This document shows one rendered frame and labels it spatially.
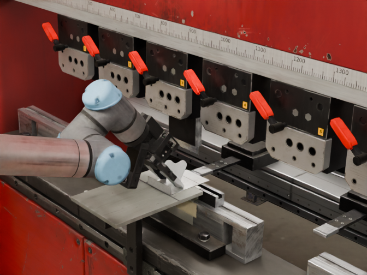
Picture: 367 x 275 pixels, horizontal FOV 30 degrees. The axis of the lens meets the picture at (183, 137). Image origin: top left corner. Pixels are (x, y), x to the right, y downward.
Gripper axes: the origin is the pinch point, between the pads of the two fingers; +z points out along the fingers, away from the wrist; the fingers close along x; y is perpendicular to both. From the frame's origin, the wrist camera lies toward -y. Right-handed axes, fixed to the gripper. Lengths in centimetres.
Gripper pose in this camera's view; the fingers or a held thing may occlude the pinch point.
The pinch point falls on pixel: (170, 182)
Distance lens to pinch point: 169.6
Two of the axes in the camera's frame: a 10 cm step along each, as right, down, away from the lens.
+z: 4.7, 5.5, 6.9
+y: 5.8, -7.8, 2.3
